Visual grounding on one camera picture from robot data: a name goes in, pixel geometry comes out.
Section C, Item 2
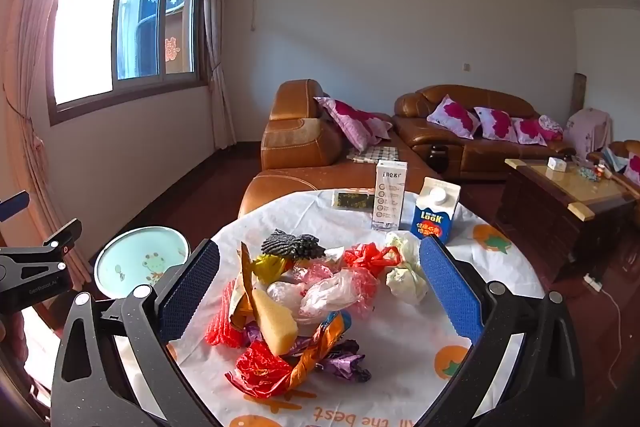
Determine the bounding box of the small pink cushion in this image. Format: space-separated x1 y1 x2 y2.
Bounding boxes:
537 114 565 142

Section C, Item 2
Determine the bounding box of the checkered cloth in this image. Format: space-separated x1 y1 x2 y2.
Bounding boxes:
347 144 401 164

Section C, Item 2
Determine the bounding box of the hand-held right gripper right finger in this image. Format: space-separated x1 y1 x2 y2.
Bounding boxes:
417 234 586 427

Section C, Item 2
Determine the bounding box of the wooden coffee table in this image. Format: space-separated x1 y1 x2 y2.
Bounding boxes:
497 158 640 280

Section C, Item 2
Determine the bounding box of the pink checked pillow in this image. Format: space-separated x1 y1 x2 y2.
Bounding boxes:
325 117 383 152

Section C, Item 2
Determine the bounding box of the white orange print tablecloth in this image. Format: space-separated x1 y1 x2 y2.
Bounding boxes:
167 189 546 427

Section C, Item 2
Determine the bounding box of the yellow sponge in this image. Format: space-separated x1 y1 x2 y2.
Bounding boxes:
251 288 300 357

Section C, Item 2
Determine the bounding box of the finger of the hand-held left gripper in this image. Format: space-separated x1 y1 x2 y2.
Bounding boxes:
0 219 83 280
0 190 31 223

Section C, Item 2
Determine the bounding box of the brown leather armchair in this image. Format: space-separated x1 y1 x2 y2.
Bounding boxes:
586 139 640 200

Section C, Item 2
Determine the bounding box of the red plastic bag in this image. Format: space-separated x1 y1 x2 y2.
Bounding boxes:
344 243 402 279

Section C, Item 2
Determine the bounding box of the brown leather sofa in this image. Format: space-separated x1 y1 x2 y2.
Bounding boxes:
392 84 576 180

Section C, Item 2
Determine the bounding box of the magenta floral pillow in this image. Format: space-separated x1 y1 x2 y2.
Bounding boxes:
315 96 393 138
474 107 518 142
511 117 548 146
427 94 482 140

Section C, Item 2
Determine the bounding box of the yellow foil wrapper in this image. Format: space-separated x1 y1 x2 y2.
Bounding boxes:
251 254 288 284

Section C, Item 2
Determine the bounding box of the dark green packet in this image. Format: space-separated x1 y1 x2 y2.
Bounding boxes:
331 191 377 211

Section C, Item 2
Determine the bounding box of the orange snack wrapper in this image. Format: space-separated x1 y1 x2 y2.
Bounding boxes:
287 309 352 390

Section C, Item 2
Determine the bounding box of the white paper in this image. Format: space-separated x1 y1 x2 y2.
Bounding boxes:
385 231 422 269
386 263 430 306

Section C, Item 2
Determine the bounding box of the red foil wrapper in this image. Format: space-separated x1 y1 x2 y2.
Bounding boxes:
224 341 296 400

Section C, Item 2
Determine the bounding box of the orange leather chaise sofa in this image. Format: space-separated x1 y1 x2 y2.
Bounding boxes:
238 79 441 218

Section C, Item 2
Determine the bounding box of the pink translucent plastic bag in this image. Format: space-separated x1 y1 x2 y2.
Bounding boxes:
350 268 382 313

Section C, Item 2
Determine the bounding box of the purple wrapper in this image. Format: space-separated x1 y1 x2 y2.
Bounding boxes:
320 339 372 383

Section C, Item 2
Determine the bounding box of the white tall carton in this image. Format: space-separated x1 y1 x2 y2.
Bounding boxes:
372 159 409 231

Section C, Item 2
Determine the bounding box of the clear plastic bag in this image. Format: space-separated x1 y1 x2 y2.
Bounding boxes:
266 268 368 324

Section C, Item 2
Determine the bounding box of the pink curtain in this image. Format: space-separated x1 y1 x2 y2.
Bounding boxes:
202 0 238 150
0 0 101 288

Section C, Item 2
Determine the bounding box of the blue milk carton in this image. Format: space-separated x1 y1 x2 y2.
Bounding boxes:
410 177 462 244

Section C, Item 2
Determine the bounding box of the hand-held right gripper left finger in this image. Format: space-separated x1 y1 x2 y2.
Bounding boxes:
50 238 223 427

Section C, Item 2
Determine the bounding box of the sliding window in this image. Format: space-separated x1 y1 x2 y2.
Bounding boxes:
47 0 208 125

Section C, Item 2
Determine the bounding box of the brown paper wrapper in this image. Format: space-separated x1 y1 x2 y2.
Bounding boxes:
235 241 261 323

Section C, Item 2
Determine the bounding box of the white cable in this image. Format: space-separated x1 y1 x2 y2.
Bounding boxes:
600 287 627 388

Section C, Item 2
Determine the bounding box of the chair with pink cover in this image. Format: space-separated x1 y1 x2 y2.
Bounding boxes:
566 108 613 158

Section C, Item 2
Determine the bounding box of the teal cartoon print bin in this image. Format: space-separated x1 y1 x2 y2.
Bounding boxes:
94 226 191 303

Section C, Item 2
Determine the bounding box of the red foam net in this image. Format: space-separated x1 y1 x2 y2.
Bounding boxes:
206 279 246 348

